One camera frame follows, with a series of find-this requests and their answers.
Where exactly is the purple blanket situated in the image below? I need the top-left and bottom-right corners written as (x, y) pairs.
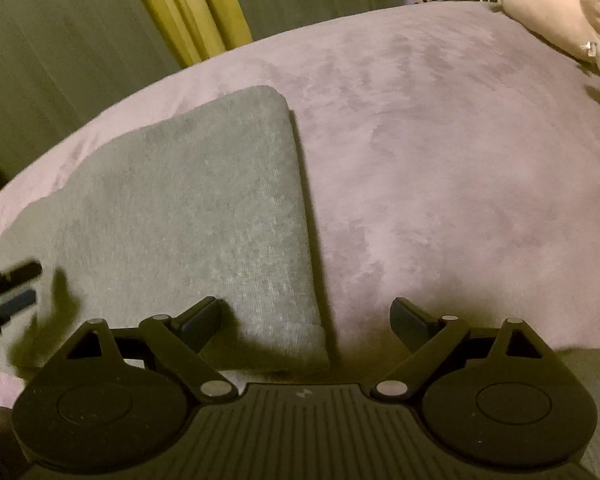
top-left (0, 0), bottom-right (600, 411)

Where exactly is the yellow curtain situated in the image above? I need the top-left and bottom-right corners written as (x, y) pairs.
top-left (122, 0), bottom-right (254, 68)

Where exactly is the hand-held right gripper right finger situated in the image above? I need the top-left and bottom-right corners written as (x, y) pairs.
top-left (374, 298), bottom-right (543, 402)

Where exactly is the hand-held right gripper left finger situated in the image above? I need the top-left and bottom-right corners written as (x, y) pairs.
top-left (66, 296), bottom-right (236, 402)

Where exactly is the pink and grey plush toy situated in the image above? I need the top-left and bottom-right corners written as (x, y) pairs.
top-left (485, 0), bottom-right (600, 62)

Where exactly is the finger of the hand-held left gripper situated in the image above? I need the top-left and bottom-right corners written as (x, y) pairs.
top-left (0, 259), bottom-right (42, 297)
top-left (0, 289), bottom-right (36, 331)

